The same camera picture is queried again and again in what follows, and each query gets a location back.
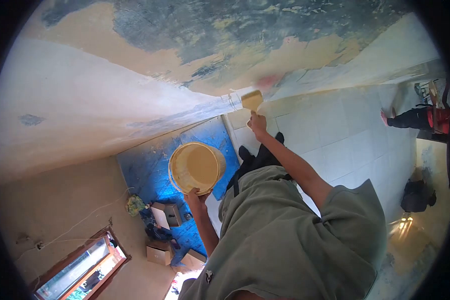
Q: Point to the closed cardboard box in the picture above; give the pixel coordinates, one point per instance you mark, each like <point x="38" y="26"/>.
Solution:
<point x="193" y="258"/>
<point x="159" y="254"/>

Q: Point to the wooden framed window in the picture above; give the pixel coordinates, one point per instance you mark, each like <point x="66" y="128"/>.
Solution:
<point x="80" y="268"/>

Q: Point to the black bag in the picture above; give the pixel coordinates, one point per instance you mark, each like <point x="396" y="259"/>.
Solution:
<point x="416" y="195"/>

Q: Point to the yellow paint bucket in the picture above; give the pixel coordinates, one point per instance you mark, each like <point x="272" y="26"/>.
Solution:
<point x="195" y="168"/>

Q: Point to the person's legs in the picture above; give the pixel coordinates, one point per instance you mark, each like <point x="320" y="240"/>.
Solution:
<point x="260" y="159"/>

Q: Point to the green crumpled bundle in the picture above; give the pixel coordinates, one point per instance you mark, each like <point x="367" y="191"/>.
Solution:
<point x="135" y="205"/>

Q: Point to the person's right hand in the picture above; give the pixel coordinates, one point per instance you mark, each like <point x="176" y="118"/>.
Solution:
<point x="258" y="123"/>

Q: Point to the person's left fingers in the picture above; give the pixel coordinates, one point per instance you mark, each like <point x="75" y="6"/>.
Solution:
<point x="195" y="191"/>

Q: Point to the open cardboard box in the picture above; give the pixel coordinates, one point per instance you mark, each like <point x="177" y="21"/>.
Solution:
<point x="165" y="215"/>

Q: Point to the person's right fingers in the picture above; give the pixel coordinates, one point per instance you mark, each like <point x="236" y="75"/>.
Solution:
<point x="254" y="117"/>

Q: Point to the blue floor tarp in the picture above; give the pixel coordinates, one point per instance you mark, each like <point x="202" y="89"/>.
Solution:
<point x="150" y="168"/>

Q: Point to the dark blue bundle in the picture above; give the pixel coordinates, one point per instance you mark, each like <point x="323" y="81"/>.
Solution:
<point x="158" y="232"/>

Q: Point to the person's body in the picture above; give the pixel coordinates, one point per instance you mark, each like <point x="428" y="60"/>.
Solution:
<point x="285" y="240"/>

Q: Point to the person's left hand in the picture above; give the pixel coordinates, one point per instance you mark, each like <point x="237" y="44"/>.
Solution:
<point x="197" y="199"/>

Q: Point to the wide paint brush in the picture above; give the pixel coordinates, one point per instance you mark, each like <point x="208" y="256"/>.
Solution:
<point x="252" y="101"/>

